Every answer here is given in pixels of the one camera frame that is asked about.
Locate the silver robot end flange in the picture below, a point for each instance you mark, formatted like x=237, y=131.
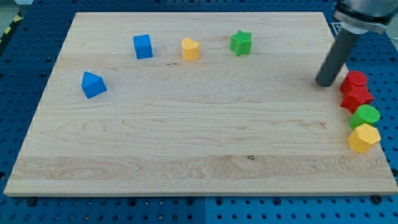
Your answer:
x=361, y=16

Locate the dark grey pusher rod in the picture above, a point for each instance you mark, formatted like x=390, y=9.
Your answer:
x=336, y=58

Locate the red cylinder block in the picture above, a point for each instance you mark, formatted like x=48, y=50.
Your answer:
x=354, y=78

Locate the red star block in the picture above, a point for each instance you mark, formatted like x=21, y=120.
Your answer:
x=356, y=97

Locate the green cylinder block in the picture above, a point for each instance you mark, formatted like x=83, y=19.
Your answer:
x=365, y=114

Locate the yellow hexagon block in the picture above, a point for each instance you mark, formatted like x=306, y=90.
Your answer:
x=363, y=138

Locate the green star block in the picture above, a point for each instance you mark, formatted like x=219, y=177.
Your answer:
x=240, y=43

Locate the yellow heart block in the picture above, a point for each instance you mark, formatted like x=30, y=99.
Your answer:
x=190, y=49

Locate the blue cube block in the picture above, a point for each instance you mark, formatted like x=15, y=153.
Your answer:
x=142, y=46

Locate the wooden board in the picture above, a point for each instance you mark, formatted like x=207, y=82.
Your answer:
x=221, y=125

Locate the blue triangle block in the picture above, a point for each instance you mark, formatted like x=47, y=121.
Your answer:
x=92, y=85

